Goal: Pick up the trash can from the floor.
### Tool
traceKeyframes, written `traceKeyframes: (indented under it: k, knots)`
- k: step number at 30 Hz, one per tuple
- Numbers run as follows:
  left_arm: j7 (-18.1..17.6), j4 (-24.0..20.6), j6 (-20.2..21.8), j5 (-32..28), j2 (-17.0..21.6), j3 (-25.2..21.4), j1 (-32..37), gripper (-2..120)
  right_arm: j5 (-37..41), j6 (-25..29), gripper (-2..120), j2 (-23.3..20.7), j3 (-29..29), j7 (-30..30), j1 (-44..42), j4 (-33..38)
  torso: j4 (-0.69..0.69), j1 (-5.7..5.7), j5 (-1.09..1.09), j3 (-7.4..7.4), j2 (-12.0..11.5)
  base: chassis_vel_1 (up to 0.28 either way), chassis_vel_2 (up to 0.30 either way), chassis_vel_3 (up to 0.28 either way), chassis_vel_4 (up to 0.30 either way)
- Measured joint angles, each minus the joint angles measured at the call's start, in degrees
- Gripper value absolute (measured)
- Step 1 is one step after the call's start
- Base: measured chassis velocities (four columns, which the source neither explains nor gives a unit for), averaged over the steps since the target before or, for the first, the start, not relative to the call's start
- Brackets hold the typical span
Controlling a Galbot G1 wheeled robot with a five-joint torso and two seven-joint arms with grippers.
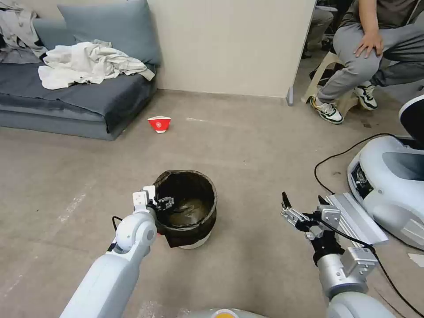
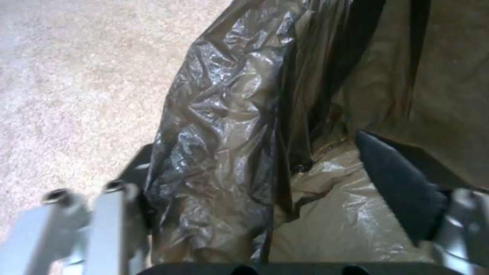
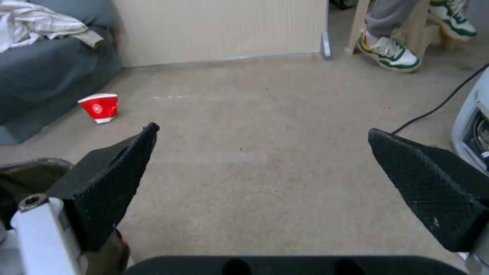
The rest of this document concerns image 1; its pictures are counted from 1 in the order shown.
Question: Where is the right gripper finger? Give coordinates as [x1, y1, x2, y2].
[280, 191, 307, 223]
[317, 194, 332, 212]

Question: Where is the white trash can black bag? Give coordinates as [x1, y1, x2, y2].
[153, 169, 218, 250]

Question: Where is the red paper cup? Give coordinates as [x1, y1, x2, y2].
[148, 116, 173, 135]

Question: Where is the beige plastic stool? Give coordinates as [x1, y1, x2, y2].
[303, 51, 362, 122]

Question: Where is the grey blue sofa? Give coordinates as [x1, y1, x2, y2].
[0, 18, 163, 142]

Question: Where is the person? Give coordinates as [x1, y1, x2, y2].
[310, 0, 424, 125]

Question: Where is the white crumpled cloth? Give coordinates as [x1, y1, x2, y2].
[38, 39, 155, 91]

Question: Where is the large grey blue cushion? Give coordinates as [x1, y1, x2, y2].
[57, 0, 163, 67]

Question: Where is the grey crumpled garment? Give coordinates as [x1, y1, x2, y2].
[0, 0, 49, 64]

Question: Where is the black floor cable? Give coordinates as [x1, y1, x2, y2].
[314, 133, 403, 196]

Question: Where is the silver aluminium rail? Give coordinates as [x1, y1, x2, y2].
[326, 192, 389, 248]

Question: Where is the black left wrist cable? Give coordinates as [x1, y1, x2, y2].
[106, 216, 124, 252]

